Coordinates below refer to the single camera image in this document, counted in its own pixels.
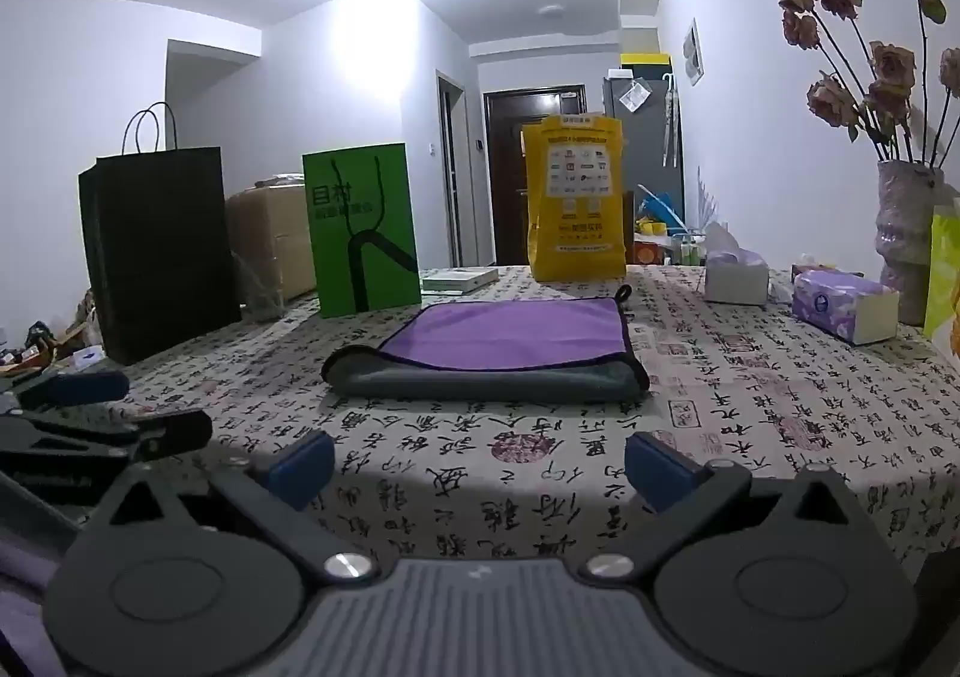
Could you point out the wrapped glass vase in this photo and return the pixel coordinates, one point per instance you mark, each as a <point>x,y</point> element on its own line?
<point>904,234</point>

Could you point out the yellow printed bag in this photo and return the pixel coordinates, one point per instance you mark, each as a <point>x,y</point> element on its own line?
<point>576,197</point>

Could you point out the purple and grey towel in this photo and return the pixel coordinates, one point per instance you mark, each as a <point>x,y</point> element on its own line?
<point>502,339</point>

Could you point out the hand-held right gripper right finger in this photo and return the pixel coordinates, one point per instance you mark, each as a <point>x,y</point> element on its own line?
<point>660,471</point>

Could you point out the clear plastic container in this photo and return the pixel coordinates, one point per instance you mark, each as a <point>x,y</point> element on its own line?
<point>259,287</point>

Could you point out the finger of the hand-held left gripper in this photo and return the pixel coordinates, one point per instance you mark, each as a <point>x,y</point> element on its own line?
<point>172,433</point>
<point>75,388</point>

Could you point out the green paper bag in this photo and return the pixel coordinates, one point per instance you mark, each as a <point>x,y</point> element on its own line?
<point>364,234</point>

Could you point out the white tissue box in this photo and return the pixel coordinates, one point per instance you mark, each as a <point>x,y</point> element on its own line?
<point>736,279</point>

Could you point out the flat white box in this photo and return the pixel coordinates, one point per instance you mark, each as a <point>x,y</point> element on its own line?
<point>459,280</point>

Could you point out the black paper bag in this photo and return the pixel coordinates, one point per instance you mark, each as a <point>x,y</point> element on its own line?
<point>161,249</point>

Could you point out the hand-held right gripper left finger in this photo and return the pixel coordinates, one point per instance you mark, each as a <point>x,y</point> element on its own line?
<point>304,471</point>

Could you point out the yellow green package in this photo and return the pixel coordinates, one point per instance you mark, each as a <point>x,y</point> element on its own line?
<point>943,279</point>

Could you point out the round ceiling lamp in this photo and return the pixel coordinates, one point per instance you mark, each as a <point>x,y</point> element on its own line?
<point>551,10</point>

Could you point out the dried rose bouquet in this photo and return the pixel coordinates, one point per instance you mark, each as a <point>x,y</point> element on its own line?
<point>889,65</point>

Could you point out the small green bottles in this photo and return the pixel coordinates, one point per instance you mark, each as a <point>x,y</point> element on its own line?
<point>691,249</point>

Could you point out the grey refrigerator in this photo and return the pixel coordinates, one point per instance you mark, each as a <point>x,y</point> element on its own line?
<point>645,144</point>

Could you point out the purple tissue pack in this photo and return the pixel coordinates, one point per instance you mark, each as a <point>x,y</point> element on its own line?
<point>844,306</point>

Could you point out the dark brown door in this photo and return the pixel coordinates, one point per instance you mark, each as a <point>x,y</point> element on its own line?
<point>510,197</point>

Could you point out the wall picture frame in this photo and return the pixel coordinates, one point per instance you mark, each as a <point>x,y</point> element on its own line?
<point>693,53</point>

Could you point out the side doorway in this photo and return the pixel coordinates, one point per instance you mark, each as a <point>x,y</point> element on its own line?
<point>452,174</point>

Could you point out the yellow box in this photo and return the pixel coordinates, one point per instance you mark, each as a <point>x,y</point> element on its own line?
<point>645,63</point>

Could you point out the brown cardboard box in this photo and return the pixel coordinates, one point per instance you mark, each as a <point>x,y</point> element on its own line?
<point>274,242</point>

